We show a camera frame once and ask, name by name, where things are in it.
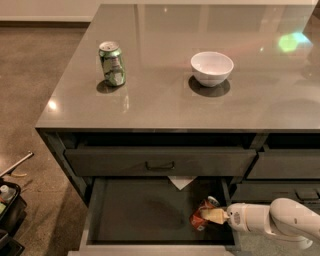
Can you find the white ceramic bowl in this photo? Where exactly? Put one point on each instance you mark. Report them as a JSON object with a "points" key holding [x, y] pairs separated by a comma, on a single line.
{"points": [[211, 68]]}

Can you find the white paper in drawer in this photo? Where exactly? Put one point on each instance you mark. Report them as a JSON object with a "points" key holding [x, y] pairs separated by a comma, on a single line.
{"points": [[181, 182]]}

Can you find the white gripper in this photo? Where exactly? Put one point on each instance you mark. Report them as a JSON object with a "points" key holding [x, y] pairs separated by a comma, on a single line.
{"points": [[235, 217]]}

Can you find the red coke can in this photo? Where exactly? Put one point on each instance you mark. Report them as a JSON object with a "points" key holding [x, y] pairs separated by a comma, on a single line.
{"points": [[196, 220]]}

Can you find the metal rod on floor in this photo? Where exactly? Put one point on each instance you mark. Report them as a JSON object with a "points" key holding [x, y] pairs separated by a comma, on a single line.
{"points": [[15, 165]]}

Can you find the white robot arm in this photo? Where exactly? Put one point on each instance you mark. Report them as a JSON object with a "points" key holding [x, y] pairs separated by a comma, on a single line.
{"points": [[285, 221]]}

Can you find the black bin with bottles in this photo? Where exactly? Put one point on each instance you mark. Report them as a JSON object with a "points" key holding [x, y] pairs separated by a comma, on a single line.
{"points": [[11, 216]]}

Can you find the grey open middle drawer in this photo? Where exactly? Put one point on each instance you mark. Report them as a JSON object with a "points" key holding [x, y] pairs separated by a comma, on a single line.
{"points": [[149, 216]]}

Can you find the dark grey cabinet counter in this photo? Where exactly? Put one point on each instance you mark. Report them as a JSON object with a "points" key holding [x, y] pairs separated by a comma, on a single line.
{"points": [[271, 97]]}

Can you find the grey right top drawer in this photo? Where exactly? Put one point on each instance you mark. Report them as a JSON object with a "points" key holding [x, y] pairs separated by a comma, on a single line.
{"points": [[286, 164]]}

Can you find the green soda can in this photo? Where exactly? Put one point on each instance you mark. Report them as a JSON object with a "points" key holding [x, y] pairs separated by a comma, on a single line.
{"points": [[110, 55]]}

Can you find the grey right middle drawer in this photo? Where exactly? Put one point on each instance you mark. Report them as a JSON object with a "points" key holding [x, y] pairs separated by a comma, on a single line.
{"points": [[267, 192]]}

